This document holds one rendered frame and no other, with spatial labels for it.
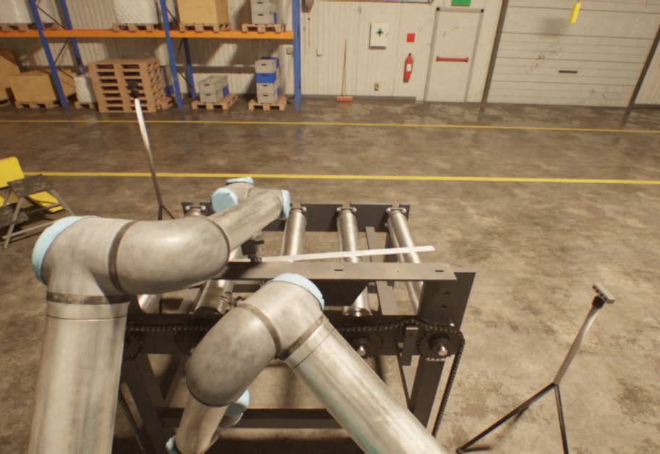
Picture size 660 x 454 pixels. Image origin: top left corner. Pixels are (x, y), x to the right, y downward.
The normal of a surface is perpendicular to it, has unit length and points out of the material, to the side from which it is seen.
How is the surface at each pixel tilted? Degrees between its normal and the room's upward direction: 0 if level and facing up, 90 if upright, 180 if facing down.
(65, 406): 57
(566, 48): 90
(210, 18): 90
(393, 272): 0
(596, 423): 0
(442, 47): 90
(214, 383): 72
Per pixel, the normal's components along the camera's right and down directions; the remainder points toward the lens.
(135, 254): 0.18, -0.19
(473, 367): 0.02, -0.86
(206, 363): -0.38, -0.18
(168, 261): 0.57, 0.04
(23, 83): 0.01, 0.50
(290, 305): 0.48, -0.51
